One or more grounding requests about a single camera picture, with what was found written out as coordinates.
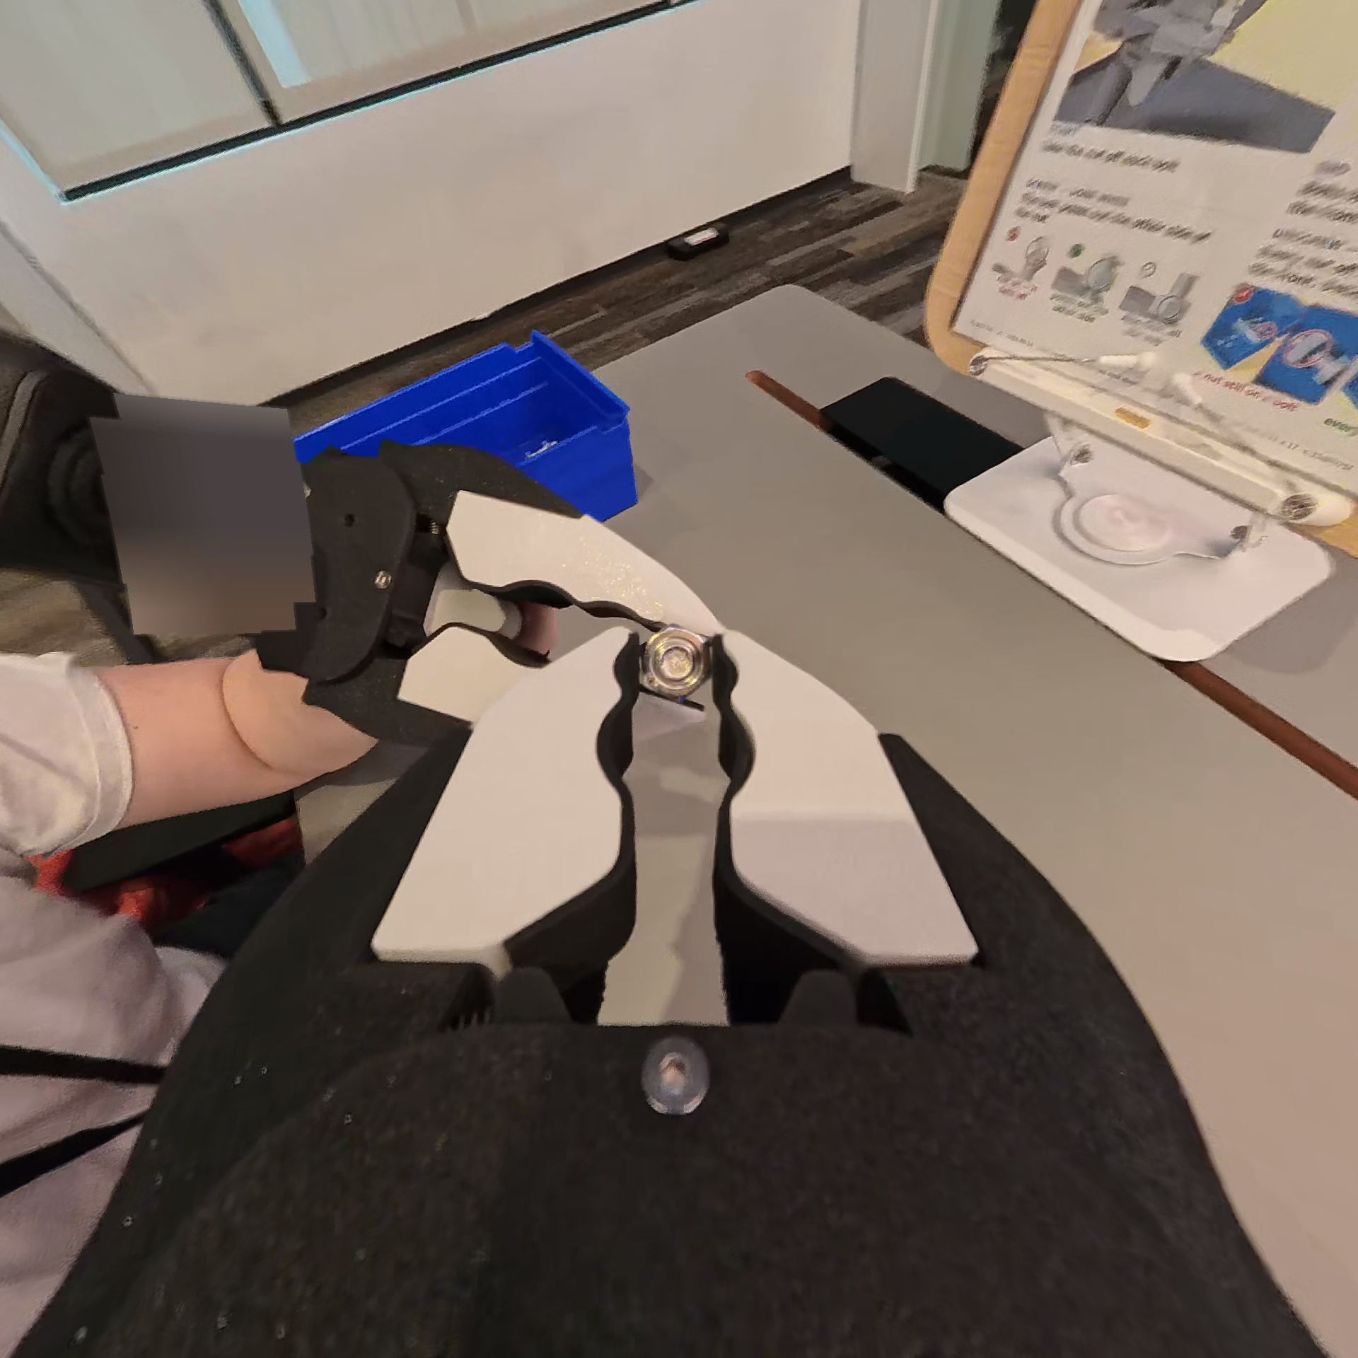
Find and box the black shoulder strap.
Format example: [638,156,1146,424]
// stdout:
[0,1044,176,1171]

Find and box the person's left hand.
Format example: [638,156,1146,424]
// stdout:
[223,643,388,787]

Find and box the instruction poster board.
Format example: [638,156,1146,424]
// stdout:
[926,0,1358,559]

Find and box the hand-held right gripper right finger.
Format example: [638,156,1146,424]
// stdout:
[706,630,981,1024]

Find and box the black phone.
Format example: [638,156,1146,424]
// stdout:
[819,376,1026,512]

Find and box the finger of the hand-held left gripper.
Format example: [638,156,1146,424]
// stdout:
[393,623,564,722]
[441,492,727,638]

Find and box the blue plastic bin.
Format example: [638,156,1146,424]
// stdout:
[294,331,640,523]

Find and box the orange cloth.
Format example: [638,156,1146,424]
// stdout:
[86,827,302,927]

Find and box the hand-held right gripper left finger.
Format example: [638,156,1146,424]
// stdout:
[372,633,645,1024]

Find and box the silver hex nut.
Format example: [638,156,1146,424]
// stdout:
[642,627,716,701]

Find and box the large window with blinds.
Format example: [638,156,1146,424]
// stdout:
[0,0,701,205]

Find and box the white board stand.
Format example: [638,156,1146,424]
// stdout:
[942,350,1335,662]

